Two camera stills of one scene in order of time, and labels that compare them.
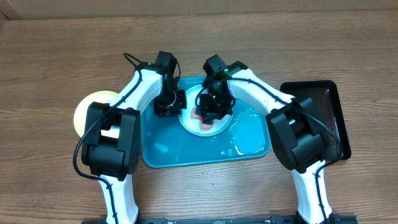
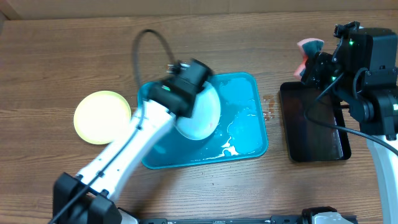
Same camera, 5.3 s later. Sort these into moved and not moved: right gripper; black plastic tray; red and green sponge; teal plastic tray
Moved: red and green sponge; right gripper
Not moved: black plastic tray; teal plastic tray
